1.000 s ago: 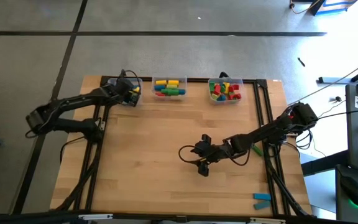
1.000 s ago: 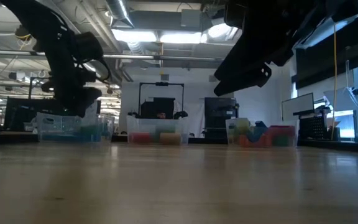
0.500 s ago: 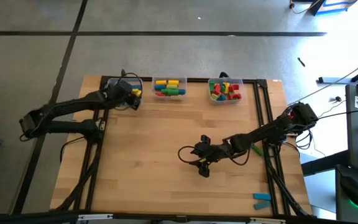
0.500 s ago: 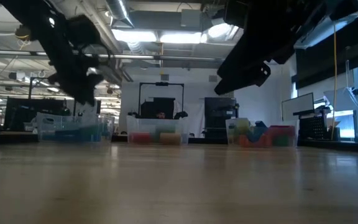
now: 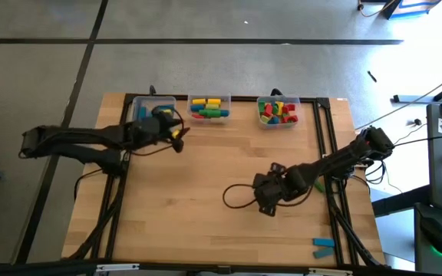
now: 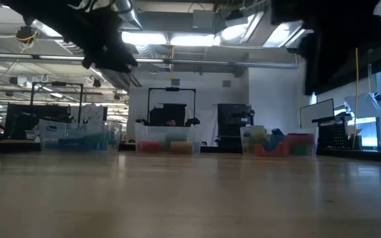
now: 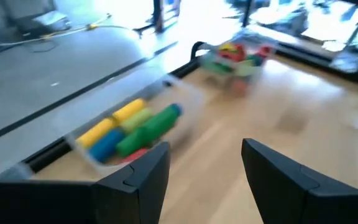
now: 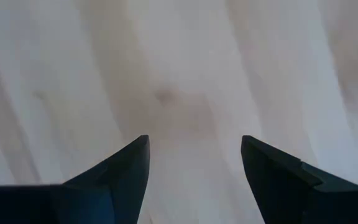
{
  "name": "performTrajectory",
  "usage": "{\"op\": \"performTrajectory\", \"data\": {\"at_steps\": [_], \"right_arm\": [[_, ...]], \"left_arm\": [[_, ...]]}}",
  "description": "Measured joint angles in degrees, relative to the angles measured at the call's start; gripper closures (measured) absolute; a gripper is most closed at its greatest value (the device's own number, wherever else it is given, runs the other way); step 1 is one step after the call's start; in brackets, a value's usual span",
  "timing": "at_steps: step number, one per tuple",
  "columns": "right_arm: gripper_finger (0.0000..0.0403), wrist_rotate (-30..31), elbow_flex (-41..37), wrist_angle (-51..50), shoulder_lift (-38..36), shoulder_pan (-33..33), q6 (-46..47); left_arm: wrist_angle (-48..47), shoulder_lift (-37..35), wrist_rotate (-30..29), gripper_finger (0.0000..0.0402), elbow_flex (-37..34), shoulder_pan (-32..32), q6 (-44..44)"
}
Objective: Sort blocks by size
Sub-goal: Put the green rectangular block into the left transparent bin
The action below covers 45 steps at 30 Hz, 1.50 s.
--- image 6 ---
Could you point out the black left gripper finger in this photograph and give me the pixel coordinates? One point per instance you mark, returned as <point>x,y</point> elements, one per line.
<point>117,67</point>
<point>127,59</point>

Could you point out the green wooden cylinder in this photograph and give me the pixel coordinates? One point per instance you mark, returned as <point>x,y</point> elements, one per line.
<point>176,137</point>

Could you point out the natural wood cylinder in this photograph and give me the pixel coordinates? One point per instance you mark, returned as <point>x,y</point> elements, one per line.
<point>181,147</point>

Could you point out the light green arch block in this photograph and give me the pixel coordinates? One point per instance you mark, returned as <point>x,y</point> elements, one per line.
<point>257,132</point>

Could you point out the blue arch block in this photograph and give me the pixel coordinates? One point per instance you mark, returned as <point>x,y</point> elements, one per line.
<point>274,139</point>

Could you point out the red wooden block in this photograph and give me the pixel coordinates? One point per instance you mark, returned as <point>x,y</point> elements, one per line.
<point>270,151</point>

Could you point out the red arch block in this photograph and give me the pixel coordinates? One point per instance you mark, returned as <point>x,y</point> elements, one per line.
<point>299,139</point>

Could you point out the dark green arch block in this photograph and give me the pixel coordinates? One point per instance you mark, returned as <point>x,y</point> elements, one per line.
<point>299,150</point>

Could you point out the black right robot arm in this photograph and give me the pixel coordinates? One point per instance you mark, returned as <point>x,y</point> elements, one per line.
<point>326,20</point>

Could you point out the black background robot arm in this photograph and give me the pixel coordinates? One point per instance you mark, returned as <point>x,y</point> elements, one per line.
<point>142,121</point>
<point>192,121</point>

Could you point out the bright ceiling light panel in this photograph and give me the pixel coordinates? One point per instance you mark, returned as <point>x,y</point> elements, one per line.
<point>190,39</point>

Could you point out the clear plastic bin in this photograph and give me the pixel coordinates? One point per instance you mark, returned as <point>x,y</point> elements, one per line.
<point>55,129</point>
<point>157,132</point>
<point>313,145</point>

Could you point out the person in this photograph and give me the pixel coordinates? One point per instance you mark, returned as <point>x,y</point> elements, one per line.
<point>171,122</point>

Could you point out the long horizontal ceiling pipe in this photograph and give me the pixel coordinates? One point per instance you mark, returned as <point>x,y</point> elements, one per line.
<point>210,63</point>

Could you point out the grey ceiling box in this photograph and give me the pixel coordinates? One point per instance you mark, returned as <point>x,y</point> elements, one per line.
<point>203,19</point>

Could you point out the black partition screen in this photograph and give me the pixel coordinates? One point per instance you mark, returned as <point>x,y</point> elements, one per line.
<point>35,119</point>

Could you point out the tall black cabinet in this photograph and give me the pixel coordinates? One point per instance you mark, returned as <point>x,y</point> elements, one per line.
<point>233,122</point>

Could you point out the white display board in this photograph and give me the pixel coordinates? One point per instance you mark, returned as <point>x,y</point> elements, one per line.
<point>316,112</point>

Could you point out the black perforated cart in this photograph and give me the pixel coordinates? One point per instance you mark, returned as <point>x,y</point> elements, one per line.
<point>337,135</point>

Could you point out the narrow silver spiral duct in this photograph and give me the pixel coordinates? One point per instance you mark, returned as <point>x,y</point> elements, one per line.
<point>131,16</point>

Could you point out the rectangular silver duct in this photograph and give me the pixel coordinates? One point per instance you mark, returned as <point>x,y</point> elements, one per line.
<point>243,33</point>

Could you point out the black aluminium table frame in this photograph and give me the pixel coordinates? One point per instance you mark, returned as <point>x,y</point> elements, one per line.
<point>359,154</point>

